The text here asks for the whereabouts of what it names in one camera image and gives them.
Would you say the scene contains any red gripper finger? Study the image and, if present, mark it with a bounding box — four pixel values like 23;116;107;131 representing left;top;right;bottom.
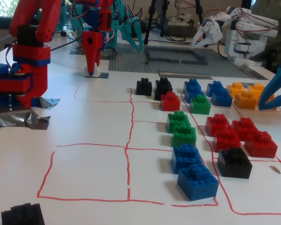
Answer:
81;30;101;76

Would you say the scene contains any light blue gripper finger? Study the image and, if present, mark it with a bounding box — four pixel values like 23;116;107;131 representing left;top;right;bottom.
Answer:
258;56;281;109
259;88;281;111

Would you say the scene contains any white red black servo cable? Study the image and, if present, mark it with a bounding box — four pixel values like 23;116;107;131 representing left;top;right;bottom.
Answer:
4;42;17;72

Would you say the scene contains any black tripod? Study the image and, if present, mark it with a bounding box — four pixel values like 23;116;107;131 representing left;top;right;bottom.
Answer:
143;0;170;45

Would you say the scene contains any dark grey lego frame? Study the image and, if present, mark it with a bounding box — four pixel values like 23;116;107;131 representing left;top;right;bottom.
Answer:
144;45;208;66

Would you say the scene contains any black brick bottom left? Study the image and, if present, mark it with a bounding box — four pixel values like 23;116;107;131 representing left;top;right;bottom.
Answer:
0;202;45;225

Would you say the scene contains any black lego block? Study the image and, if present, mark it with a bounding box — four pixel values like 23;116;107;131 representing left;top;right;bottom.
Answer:
216;147;253;179
135;77;153;97
155;77;173;93
154;88;166;101

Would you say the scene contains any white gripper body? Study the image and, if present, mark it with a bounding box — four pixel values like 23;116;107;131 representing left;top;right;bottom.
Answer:
202;13;223;43

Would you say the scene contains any blue lego block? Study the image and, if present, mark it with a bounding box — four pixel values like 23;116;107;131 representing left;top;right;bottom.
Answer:
184;90;198;104
183;78;202;97
206;80;225;97
177;163;220;202
170;143;203;175
211;89;233;108

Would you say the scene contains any red lego block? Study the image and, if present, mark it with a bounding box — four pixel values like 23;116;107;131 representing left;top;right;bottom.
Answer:
161;91;181;112
205;113;231;137
231;117;258;142
244;131;278;159
212;127;242;153

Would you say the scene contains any blue and red gripper body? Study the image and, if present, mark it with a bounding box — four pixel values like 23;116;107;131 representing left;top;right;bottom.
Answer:
72;0;119;34

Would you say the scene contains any black tripod leg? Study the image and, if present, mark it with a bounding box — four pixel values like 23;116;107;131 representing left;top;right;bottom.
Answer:
194;0;203;23

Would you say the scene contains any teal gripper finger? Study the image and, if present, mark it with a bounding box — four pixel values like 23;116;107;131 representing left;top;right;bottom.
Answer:
132;19;144;51
118;20;142;52

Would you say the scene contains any crumpled grey tape under base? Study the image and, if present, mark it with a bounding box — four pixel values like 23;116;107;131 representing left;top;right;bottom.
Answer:
0;97;61;131

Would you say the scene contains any grey lego baseplate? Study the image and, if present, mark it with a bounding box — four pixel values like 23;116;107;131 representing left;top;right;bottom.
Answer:
108;43;263;79

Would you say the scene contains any yellow lego block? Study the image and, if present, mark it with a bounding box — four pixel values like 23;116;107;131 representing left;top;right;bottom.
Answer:
226;82;245;94
257;92;278;111
247;82;265;94
233;90;259;110

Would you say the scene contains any green lego block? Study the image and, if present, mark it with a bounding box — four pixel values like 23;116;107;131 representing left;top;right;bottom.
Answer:
189;94;211;115
166;110;192;134
172;125;197;148

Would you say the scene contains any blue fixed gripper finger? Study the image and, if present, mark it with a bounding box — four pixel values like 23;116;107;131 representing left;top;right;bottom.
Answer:
93;31;109;75

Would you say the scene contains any dark olive garment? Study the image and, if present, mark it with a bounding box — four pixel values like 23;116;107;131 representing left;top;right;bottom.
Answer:
249;0;281;71

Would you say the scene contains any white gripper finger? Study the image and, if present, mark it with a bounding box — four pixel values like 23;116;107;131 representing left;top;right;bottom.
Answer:
194;35;216;49
192;24;208;47

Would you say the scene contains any white lego block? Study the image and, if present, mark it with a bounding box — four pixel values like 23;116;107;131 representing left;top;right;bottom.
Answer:
84;66;101;78

